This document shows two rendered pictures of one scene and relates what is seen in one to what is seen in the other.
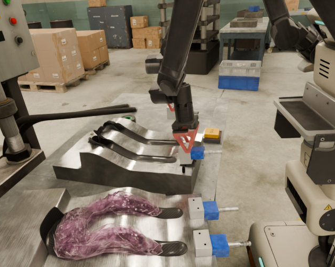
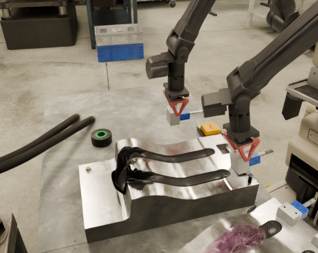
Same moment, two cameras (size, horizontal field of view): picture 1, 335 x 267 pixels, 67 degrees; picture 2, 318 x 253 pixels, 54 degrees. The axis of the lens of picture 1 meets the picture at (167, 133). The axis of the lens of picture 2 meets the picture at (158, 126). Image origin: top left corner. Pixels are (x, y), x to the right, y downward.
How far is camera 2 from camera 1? 0.59 m
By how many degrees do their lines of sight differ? 28
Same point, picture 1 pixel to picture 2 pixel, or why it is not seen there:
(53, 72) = not seen: outside the picture
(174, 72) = (261, 86)
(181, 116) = (244, 126)
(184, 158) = (243, 167)
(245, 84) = (129, 52)
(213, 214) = (305, 214)
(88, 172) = (138, 219)
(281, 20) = (293, 13)
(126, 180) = (187, 212)
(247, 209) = not seen: hidden behind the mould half
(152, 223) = (272, 245)
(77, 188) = (129, 244)
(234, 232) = not seen: hidden behind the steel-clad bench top
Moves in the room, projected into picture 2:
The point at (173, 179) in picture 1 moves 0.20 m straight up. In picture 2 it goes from (241, 193) to (252, 136)
